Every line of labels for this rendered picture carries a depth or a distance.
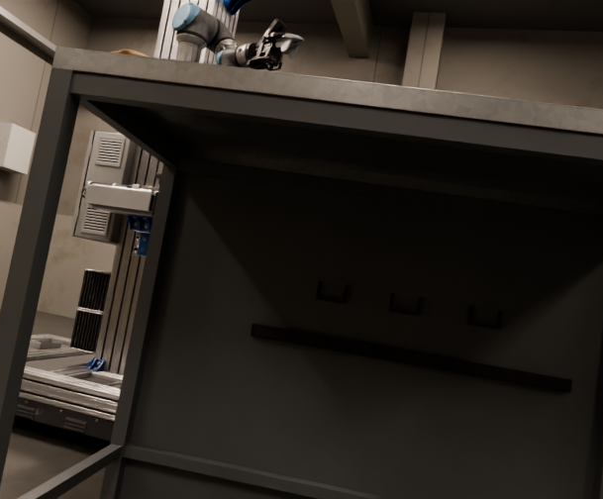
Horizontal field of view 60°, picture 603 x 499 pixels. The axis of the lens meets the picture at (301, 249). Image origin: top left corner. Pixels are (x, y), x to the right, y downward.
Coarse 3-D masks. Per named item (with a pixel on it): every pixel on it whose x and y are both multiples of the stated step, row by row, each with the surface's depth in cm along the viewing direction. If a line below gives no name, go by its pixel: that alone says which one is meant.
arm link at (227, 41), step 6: (222, 24) 202; (222, 30) 202; (228, 30) 204; (222, 36) 202; (228, 36) 202; (216, 42) 202; (222, 42) 201; (228, 42) 201; (234, 42) 203; (210, 48) 205; (216, 48) 202; (222, 48) 201; (228, 48) 200; (216, 54) 204
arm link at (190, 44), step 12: (180, 12) 194; (192, 12) 191; (204, 12) 196; (180, 24) 192; (192, 24) 192; (204, 24) 195; (216, 24) 199; (180, 36) 194; (192, 36) 193; (204, 36) 196; (216, 36) 201; (180, 48) 194; (192, 48) 194; (204, 48) 200; (192, 60) 194
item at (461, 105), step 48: (288, 96) 89; (336, 96) 88; (384, 96) 87; (432, 96) 86; (480, 96) 85; (192, 144) 148; (240, 144) 139; (288, 144) 132; (336, 144) 125; (384, 144) 119; (480, 192) 143; (528, 192) 140; (576, 192) 132
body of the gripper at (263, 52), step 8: (264, 40) 167; (248, 48) 171; (256, 48) 171; (264, 48) 166; (272, 48) 164; (280, 48) 167; (248, 56) 171; (256, 56) 166; (264, 56) 164; (272, 56) 165; (280, 56) 167; (248, 64) 171; (256, 64) 171; (264, 64) 169; (272, 64) 171; (280, 64) 168
